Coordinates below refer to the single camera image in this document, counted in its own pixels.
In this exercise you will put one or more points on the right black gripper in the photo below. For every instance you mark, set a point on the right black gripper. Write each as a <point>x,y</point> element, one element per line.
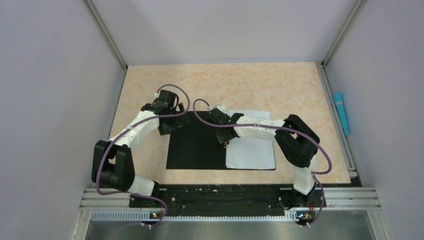
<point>223,138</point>

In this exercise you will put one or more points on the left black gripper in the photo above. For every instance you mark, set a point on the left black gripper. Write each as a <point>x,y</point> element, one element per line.
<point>180,121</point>

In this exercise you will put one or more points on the white printed paper stack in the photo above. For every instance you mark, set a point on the white printed paper stack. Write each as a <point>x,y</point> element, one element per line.
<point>252,148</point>

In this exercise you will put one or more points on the grey black file folder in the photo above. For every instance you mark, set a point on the grey black file folder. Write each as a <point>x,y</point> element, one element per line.
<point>196,147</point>

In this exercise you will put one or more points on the turquoise marker pen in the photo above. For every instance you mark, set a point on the turquoise marker pen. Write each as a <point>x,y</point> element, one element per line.
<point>338,101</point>

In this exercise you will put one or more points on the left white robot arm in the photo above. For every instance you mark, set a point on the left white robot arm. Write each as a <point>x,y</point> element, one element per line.
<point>113,164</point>

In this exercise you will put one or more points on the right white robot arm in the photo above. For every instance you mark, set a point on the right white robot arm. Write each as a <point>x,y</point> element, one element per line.
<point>297,141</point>

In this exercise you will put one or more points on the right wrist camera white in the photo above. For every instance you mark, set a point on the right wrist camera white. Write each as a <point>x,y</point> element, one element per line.
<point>221,107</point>

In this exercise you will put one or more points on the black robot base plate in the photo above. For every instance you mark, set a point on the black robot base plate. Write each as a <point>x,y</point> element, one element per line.
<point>231,201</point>

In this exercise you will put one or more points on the left aluminium corner post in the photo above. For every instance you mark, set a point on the left aluminium corner post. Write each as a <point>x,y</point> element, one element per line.
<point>104,31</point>

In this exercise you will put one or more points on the aluminium corner post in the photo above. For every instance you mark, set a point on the aluminium corner post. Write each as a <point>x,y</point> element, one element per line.
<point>104,31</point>
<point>356,9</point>

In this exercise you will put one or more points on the aluminium frame rail front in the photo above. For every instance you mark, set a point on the aluminium frame rail front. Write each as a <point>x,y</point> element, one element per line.
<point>351,213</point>

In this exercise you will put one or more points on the right aluminium corner post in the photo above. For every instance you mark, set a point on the right aluminium corner post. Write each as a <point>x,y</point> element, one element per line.
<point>356,9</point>

